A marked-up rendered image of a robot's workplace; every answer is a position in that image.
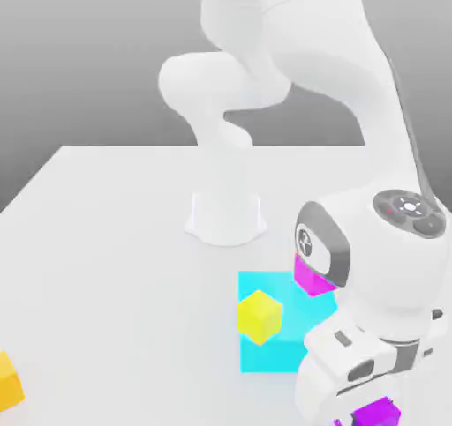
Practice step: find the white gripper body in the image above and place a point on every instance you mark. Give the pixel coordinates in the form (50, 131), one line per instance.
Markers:
(317, 401)

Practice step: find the small purple cube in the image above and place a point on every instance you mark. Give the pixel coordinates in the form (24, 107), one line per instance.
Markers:
(376, 413)

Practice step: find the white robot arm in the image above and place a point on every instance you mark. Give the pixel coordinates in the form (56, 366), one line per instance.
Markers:
(317, 62)

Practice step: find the small yellow cube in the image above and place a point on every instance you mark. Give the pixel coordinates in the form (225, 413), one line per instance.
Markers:
(259, 318)

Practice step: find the small magenta cube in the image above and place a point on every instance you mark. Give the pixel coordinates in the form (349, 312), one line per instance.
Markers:
(309, 279)

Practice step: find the small orange cube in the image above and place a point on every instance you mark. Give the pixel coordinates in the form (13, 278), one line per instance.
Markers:
(9, 385)

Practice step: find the large cyan box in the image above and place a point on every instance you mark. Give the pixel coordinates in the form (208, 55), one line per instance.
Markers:
(272, 357)

